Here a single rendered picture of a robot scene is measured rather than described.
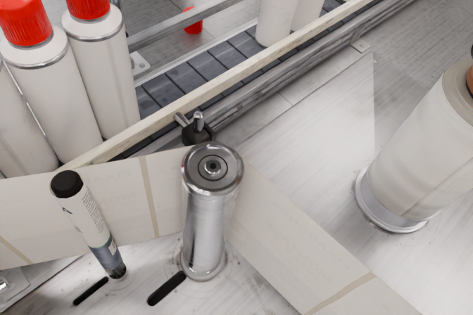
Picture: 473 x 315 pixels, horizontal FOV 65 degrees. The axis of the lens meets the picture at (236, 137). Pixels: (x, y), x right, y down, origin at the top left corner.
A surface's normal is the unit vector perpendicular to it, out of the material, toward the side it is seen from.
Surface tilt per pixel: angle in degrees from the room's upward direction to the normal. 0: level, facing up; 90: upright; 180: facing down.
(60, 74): 90
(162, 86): 0
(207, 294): 0
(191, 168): 0
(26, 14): 90
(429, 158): 92
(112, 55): 90
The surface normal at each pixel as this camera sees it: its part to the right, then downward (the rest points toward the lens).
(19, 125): 0.93, 0.36
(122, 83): 0.72, 0.62
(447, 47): 0.11, -0.56
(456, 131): -0.82, 0.43
